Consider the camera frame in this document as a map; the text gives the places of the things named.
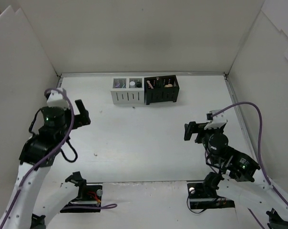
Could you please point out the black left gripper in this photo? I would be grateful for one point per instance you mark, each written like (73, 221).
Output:
(80, 118)

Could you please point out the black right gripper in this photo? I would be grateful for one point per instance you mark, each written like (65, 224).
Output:
(194, 130)

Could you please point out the black eyeliner pencil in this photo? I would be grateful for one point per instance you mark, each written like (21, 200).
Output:
(157, 82)

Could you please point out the pink makeup applicator stick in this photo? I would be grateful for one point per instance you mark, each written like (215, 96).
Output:
(149, 84)

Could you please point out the green white tube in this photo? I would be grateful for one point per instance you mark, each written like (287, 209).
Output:
(132, 84)

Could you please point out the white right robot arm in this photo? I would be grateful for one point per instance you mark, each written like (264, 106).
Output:
(237, 179)

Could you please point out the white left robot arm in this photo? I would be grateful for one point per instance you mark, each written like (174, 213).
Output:
(36, 159)

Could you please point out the black slotted organizer box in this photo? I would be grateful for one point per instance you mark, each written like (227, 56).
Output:
(157, 95)

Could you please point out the white slotted organizer box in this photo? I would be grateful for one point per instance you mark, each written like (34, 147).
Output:
(128, 95)

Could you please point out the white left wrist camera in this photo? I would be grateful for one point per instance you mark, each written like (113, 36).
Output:
(57, 97)

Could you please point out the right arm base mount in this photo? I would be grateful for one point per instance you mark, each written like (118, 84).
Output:
(198, 201)

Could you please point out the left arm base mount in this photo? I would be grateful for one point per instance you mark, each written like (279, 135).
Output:
(89, 202)

